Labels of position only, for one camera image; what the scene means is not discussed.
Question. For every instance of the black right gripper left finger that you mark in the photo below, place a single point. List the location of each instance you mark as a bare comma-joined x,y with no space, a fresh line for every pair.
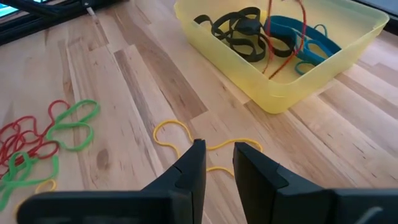
192,174

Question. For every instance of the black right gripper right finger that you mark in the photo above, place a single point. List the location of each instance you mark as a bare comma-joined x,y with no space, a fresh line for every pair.
267,193

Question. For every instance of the yellow thin rubber band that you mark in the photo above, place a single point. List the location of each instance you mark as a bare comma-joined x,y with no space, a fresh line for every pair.
46,182
169,121

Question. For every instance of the red thin rubber band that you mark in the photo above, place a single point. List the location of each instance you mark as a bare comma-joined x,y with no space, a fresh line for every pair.
57,149
59,101
281,67

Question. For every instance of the green rubber band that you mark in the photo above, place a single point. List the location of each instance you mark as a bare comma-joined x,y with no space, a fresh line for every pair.
71,125
31,181

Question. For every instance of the blue thin rubber band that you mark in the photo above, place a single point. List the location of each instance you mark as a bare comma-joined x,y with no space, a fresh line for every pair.
321,25
303,62

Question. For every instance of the blue wide rubber band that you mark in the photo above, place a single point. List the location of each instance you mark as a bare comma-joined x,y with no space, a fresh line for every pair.
326,43

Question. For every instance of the yellow translucent plastic bin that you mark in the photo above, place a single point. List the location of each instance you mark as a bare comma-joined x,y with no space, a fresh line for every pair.
248,87

